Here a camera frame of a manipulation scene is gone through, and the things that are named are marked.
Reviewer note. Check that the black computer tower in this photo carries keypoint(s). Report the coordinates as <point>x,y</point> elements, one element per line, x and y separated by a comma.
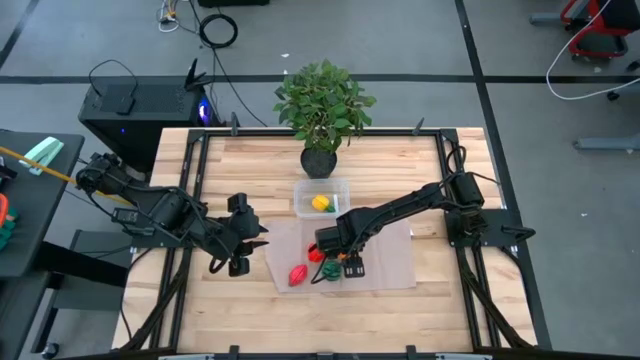
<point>150,115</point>

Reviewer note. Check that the mint green stapler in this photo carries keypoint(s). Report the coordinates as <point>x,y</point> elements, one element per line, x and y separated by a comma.
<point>42,152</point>

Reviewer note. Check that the green toy watermelon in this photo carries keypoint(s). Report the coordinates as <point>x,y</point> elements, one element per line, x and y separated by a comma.
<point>331,271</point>

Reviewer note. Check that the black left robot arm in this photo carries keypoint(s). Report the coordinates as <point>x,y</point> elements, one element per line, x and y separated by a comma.
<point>165,207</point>

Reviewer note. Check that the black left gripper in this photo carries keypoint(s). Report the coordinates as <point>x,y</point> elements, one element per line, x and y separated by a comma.
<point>244,222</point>

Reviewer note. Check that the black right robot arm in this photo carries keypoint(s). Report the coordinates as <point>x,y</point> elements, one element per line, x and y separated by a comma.
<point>400,205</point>

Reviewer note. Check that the clear plastic tupperware container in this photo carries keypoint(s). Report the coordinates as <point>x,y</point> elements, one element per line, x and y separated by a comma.
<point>305,210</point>

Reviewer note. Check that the green leafy potted tree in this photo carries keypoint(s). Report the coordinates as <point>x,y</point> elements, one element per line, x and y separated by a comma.
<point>322,102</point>

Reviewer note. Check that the black side table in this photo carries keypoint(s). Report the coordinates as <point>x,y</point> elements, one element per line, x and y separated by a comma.
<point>35,215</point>

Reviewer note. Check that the yellow toy bell pepper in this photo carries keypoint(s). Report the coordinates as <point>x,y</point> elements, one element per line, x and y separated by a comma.
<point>320,202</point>

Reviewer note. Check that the black round plant pot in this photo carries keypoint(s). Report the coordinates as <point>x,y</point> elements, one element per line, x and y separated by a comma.
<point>318,165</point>

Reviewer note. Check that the pink round toy vegetable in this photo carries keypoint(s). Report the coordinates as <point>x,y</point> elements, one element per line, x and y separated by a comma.
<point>298,275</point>

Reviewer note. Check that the red and black chair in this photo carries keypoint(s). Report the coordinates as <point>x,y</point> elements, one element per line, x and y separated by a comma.
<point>600,47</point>

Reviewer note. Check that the red toy strawberry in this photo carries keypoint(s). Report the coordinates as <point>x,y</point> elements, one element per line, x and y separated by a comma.
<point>315,256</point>

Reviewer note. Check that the orange toy fruit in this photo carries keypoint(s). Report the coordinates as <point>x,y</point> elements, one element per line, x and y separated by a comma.
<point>342,257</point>

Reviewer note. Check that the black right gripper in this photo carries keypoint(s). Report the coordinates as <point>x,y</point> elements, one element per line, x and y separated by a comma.
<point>330,240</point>

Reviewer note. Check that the beige cloth mat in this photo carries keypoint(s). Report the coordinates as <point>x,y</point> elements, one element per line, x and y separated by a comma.
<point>385,265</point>

